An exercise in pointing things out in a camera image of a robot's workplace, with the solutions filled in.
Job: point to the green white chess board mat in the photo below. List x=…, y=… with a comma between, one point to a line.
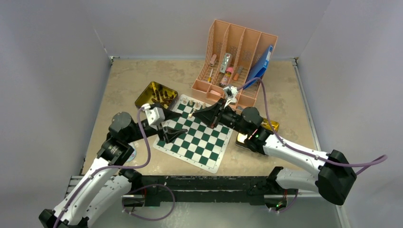
x=201, y=146

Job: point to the gold tin with dark pieces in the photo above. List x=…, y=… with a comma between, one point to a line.
x=157, y=93

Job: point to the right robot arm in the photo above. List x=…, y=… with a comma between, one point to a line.
x=328, y=174

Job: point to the pink desk organizer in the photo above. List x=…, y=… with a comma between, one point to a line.
x=246, y=45

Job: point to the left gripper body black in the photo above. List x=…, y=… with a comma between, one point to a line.
x=157, y=129

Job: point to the white blue round disc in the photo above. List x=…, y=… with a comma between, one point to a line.
x=132, y=156

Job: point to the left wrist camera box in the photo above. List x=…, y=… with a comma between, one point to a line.
x=154, y=114

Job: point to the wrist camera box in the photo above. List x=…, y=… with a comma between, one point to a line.
x=154, y=114
x=230, y=93

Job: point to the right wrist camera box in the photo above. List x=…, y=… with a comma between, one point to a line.
x=230, y=93

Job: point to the blue folder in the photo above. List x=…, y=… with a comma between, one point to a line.
x=259, y=68

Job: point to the pink capped bottle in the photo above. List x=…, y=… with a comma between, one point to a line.
x=226, y=77

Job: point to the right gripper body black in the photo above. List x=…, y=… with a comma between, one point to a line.
x=228, y=118

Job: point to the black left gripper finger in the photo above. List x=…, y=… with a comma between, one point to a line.
x=169, y=114
x=168, y=134

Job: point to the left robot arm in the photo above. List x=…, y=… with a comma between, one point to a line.
x=108, y=178

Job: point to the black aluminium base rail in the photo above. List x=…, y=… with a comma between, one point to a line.
x=254, y=190

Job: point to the grey box in organizer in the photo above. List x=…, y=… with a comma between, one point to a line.
x=226, y=61

